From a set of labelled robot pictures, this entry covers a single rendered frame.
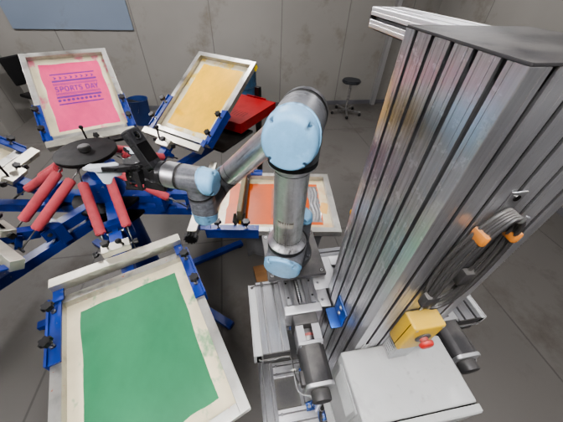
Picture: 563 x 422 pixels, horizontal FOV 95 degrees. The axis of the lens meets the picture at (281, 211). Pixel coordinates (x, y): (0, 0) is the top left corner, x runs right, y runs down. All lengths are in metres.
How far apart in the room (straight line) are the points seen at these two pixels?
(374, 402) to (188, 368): 0.68
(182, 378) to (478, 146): 1.14
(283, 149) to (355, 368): 0.68
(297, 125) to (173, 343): 1.03
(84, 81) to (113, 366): 2.18
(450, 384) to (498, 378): 1.70
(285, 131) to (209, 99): 1.84
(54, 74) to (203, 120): 1.23
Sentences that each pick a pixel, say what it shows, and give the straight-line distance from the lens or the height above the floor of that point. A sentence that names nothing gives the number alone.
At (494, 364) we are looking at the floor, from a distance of 2.74.
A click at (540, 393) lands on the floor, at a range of 2.84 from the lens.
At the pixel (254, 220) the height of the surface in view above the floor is 0.96.
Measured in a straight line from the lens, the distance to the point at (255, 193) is 1.79.
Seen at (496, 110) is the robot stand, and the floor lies 1.98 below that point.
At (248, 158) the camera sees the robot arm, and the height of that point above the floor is 1.69.
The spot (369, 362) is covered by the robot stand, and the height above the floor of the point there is 1.23.
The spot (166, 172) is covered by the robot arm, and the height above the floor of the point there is 1.68.
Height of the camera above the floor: 2.09
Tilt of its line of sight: 43 degrees down
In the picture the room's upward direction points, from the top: 3 degrees clockwise
